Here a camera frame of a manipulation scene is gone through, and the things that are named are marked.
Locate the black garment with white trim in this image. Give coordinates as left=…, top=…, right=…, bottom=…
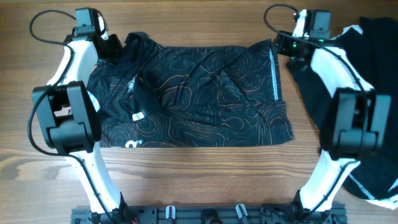
left=285, top=16, right=398, bottom=210

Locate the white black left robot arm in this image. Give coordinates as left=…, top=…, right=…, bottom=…
left=30, top=34, right=133, bottom=223

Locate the black shirt with orange lines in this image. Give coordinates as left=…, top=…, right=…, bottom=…
left=87, top=32, right=294, bottom=148

